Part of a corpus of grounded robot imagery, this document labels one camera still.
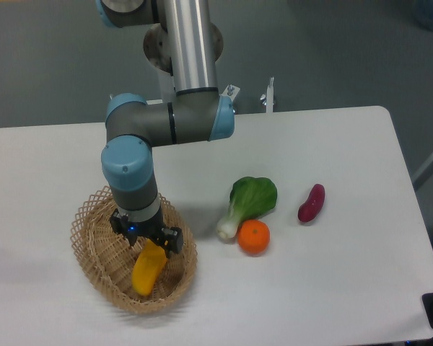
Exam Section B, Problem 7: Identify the orange tangerine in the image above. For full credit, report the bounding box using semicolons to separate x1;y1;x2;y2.
237;220;271;255

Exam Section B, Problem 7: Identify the woven wicker basket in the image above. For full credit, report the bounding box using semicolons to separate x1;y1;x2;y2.
70;186;198;314

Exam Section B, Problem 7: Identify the yellow mango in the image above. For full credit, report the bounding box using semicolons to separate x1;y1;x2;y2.
131;240;167;296

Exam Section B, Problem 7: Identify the purple sweet potato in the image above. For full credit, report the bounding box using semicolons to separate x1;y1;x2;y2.
297;184;325;223

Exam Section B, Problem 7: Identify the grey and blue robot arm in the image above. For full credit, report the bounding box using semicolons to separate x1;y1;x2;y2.
97;1;235;255

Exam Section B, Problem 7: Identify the white metal base frame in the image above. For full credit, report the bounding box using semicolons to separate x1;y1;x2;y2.
109;76;276;115

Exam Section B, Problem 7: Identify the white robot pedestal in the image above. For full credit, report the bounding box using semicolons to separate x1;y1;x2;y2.
142;22;224;102

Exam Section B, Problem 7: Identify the green bok choy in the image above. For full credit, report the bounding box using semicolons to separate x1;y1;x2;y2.
216;177;278;241

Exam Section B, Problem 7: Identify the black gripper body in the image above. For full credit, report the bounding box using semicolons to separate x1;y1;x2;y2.
120;208;165;245

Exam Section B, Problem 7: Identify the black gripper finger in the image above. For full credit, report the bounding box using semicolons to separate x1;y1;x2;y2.
149;227;183;258
110;209;134;247

